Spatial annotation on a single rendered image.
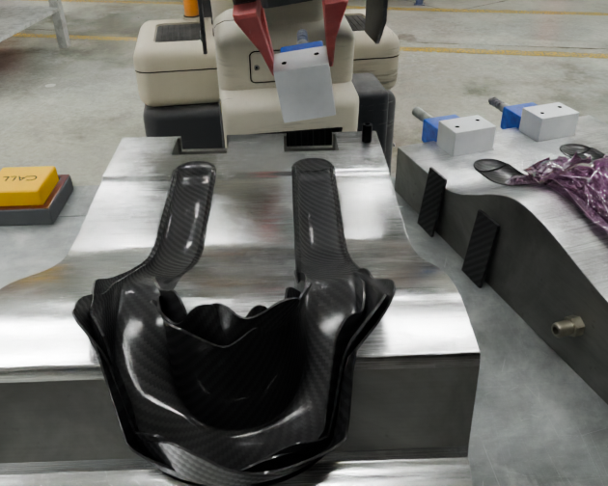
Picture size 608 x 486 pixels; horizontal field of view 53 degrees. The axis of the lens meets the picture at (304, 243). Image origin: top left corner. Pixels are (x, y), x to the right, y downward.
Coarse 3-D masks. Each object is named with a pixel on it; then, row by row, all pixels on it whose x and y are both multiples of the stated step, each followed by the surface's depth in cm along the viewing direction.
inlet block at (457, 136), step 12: (420, 108) 76; (420, 120) 75; (432, 120) 71; (444, 120) 71; (456, 120) 67; (468, 120) 67; (480, 120) 67; (432, 132) 70; (444, 132) 67; (456, 132) 64; (468, 132) 65; (480, 132) 65; (492, 132) 66; (444, 144) 67; (456, 144) 65; (468, 144) 66; (480, 144) 66; (492, 144) 67
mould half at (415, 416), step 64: (128, 192) 54; (256, 192) 53; (384, 192) 53; (128, 256) 45; (256, 256) 44; (384, 256) 43; (0, 320) 32; (64, 320) 32; (384, 320) 32; (448, 320) 32; (0, 384) 30; (64, 384) 30; (384, 384) 30; (448, 384) 31; (0, 448) 32; (64, 448) 32; (128, 448) 32; (384, 448) 32; (448, 448) 32
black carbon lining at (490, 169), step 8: (568, 144) 68; (576, 144) 68; (568, 152) 67; (584, 152) 67; (592, 152) 67; (600, 152) 66; (480, 160) 65; (488, 160) 65; (496, 160) 65; (480, 168) 64; (488, 168) 64; (496, 168) 64; (504, 168) 64; (512, 168) 63; (488, 176) 63; (496, 176) 63; (504, 176) 63; (504, 184) 59; (520, 184) 57; (528, 184) 56
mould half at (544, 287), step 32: (512, 128) 72; (576, 128) 72; (416, 160) 65; (448, 160) 65; (512, 160) 65; (416, 192) 66; (448, 192) 60; (480, 192) 56; (512, 192) 52; (544, 192) 51; (448, 224) 61; (512, 224) 51; (544, 224) 47; (576, 224) 47; (512, 256) 51; (544, 256) 47; (576, 256) 45; (512, 288) 52; (544, 288) 48; (576, 288) 45; (544, 320) 49; (576, 352) 46
